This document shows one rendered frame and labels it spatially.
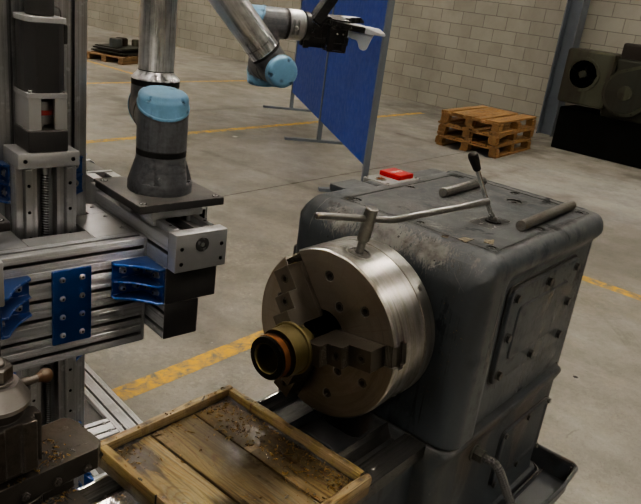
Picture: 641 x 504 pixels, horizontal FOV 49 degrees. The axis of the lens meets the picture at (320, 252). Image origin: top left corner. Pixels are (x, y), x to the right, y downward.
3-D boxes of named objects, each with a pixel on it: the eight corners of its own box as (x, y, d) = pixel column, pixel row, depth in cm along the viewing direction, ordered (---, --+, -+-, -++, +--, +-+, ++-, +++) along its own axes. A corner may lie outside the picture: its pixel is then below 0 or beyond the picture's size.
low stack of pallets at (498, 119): (474, 135, 984) (480, 104, 969) (531, 149, 938) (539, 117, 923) (432, 143, 888) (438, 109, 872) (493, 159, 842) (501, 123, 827)
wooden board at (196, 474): (227, 400, 139) (228, 383, 138) (369, 494, 118) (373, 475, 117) (94, 462, 117) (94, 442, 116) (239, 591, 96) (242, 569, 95)
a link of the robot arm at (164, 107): (138, 153, 156) (140, 91, 151) (131, 139, 167) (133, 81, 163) (191, 155, 160) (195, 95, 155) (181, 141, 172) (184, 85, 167)
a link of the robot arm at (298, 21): (284, 5, 177) (294, 12, 171) (301, 7, 179) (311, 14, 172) (280, 35, 181) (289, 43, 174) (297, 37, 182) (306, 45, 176)
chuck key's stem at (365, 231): (351, 269, 121) (369, 210, 116) (347, 263, 123) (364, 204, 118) (363, 270, 122) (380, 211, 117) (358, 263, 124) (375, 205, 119)
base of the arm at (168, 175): (115, 181, 167) (116, 141, 163) (171, 177, 177) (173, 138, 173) (146, 200, 157) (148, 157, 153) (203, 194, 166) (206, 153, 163)
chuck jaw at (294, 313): (318, 317, 129) (295, 257, 130) (336, 310, 125) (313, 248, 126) (276, 333, 120) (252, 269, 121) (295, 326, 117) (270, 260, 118)
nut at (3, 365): (4, 369, 89) (3, 345, 88) (19, 383, 87) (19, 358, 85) (-28, 379, 86) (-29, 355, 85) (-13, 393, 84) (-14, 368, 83)
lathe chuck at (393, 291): (279, 347, 146) (311, 211, 133) (397, 433, 129) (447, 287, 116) (248, 360, 139) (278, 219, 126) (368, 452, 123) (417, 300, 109)
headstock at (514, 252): (414, 293, 202) (439, 163, 188) (571, 361, 174) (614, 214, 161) (270, 355, 158) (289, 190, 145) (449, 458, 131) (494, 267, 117)
